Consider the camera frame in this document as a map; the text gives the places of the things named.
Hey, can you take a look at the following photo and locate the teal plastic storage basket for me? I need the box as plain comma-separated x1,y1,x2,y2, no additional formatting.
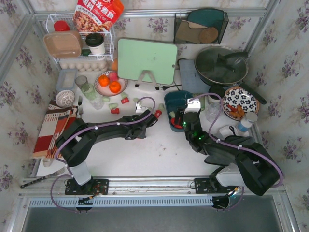
164,90,193,132

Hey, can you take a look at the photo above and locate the grey fluffy cloth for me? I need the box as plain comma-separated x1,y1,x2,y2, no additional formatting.
203,135,255,166

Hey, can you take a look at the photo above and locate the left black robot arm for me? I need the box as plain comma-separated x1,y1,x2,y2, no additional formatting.
56,110,158,186

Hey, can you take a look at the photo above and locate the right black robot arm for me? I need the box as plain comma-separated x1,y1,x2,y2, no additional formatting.
182,112,283,196

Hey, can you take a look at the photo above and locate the clear storage box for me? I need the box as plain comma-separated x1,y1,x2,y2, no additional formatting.
56,69,78,92

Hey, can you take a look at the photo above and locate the green glass cup right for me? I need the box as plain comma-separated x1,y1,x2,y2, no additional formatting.
199,96,206,111

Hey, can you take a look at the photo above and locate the black power plug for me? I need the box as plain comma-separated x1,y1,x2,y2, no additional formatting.
161,85,178,91

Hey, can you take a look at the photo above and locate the clear plastic cup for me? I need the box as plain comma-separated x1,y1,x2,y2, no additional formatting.
206,102,223,122

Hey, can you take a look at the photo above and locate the white jar black lid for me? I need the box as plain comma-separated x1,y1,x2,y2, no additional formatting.
208,85,225,104

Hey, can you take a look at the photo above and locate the orange fruit right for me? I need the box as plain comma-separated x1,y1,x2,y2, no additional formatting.
109,81,121,93

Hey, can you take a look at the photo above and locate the orange fruit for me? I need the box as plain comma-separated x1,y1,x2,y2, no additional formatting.
109,81,121,93
98,75,110,87

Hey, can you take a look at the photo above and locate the white scoop cup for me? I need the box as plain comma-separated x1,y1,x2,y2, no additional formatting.
219,126,235,138

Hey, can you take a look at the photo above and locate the fruit plate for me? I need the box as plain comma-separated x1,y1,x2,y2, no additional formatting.
94,71,128,97

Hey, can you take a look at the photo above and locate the pink peach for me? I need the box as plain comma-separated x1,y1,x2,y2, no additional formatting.
109,71,118,82

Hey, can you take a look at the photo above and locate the flower pattern plate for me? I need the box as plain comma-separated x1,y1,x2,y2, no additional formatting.
223,87,259,121

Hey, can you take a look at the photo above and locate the orange fruit left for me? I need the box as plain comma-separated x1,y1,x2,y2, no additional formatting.
98,75,110,87

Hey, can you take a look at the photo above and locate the black wok with glass lid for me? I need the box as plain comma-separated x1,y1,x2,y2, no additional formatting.
194,46,267,105

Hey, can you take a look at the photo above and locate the green cutting board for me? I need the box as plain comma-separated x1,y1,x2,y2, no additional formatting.
117,38,178,85

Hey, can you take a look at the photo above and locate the silver fork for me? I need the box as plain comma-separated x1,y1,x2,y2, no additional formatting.
78,95,84,118

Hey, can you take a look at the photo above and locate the white bottle grey cap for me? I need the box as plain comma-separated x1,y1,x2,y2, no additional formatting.
236,112,258,132

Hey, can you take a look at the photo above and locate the grey glass cup left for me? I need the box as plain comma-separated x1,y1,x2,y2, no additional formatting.
75,75,88,89

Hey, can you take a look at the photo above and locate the black mesh holder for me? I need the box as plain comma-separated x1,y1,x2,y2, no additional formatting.
173,8,229,44

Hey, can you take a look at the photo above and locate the white egg tray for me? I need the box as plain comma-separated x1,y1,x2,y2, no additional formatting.
59,61,109,72

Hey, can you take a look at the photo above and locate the white small strainer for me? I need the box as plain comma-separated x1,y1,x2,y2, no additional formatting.
55,90,75,108

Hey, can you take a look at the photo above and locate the striped red cloth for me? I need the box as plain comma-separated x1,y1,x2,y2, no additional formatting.
32,101,78,159

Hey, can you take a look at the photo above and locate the white cup black lid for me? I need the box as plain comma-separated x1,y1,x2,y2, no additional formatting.
85,33,106,55

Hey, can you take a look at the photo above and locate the red snack bag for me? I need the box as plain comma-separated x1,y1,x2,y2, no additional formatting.
73,0,124,32

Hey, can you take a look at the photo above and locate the red bottle cap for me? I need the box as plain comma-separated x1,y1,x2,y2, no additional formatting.
54,20,70,31

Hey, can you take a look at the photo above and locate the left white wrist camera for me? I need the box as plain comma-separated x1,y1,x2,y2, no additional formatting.
135,103,148,115

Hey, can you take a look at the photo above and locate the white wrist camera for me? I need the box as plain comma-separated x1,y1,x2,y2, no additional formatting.
135,103,148,115
184,99,201,114

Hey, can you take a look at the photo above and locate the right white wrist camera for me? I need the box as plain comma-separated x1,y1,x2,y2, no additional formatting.
184,99,201,114

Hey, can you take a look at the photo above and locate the white wire rack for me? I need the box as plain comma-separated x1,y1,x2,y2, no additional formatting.
45,13,115,62

